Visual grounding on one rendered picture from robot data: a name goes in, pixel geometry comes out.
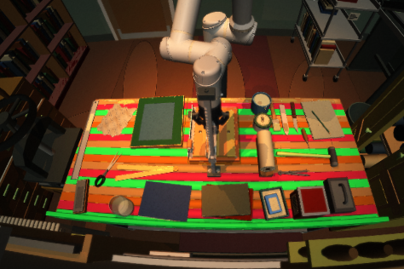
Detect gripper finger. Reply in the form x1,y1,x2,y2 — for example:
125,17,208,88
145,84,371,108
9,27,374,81
192,106,207,126
215,109,231,127

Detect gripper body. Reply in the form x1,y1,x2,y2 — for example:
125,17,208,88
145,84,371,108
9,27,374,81
196,86,222,114

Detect grey back-rule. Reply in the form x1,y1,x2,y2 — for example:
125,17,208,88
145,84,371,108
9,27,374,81
188,103,196,157

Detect olive top board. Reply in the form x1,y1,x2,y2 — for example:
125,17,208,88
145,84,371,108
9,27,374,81
216,113,239,157

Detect wooden gluing press base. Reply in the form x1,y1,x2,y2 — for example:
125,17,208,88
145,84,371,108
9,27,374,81
188,108,241,163

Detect yellow folding rule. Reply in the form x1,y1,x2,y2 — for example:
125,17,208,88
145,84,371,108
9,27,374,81
114,163,178,182

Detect olive brown board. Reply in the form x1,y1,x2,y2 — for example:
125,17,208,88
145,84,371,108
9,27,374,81
200,182,252,219

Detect dark blue board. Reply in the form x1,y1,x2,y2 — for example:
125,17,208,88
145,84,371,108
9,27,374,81
137,180,193,222

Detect round green tin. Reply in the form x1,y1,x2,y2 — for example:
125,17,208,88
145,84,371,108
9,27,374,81
253,112,273,130

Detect green cutting mat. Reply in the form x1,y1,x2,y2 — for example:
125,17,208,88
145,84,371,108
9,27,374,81
130,94,185,149

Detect wooden glue brush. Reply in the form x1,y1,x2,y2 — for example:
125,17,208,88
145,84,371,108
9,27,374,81
270,102,282,132

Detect beige paper roll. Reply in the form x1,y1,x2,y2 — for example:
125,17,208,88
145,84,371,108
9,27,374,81
256,129,279,177

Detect pale bone folder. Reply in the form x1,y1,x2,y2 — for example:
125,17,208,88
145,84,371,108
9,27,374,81
279,104,290,136

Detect beige patterned paper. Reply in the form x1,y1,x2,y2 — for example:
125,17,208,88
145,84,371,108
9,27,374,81
96,103,137,138

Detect dark metal drill bit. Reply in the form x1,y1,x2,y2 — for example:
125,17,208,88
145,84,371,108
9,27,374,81
277,169,311,178

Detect red book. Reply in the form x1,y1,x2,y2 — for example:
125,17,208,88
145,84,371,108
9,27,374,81
220,187,255,221

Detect green pencil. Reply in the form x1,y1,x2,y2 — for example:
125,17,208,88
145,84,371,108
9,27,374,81
310,109,331,135

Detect green framed blue picture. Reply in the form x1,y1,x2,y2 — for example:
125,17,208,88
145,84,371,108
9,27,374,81
258,186,290,221

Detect grey card sheet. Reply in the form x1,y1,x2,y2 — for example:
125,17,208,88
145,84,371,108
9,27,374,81
300,100,346,140

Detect beige cup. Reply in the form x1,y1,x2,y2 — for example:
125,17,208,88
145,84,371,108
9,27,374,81
108,194,136,218

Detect long steel ruler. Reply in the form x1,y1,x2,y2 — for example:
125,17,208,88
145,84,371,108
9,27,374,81
71,100,99,181

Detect beige book stack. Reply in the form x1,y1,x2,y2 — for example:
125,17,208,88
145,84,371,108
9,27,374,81
313,39,338,66

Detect red topped box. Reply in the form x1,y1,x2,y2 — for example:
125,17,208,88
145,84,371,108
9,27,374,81
290,185,331,220

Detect brown door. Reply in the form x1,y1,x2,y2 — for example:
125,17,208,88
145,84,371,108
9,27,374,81
81,0,176,42

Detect dark green bin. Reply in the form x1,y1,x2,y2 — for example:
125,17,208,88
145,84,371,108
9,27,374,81
346,101,372,125

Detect grey sanding block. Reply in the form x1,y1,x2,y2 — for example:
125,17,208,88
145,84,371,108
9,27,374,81
72,178,90,215

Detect grey shelf trolley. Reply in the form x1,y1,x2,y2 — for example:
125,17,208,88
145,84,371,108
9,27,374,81
290,0,382,83

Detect brown paper roll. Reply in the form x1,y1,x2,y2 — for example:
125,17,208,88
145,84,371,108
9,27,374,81
359,152,390,169

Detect dark green cabinet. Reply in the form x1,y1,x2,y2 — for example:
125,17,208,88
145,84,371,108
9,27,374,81
349,66,404,153

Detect dark wooden bookcase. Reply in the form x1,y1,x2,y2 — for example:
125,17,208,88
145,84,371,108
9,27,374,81
0,0,90,107

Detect dark drawer cabinet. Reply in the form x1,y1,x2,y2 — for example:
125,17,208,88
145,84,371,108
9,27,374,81
0,164,66,220

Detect wooden tray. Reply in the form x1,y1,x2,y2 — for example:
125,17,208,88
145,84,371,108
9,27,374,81
0,223,95,264

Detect brown handled knife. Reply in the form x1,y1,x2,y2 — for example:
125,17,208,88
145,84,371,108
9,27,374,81
290,101,299,134

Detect brown handled awl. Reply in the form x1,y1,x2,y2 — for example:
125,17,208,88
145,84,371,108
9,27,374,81
300,128,311,150

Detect black handled scissors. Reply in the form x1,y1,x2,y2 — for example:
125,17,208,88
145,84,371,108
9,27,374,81
94,151,123,188

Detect yellow handled hammer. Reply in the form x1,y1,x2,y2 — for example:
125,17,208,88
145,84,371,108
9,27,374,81
275,146,339,168

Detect grey weight with handle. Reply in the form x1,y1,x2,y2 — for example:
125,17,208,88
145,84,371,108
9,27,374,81
323,176,357,214

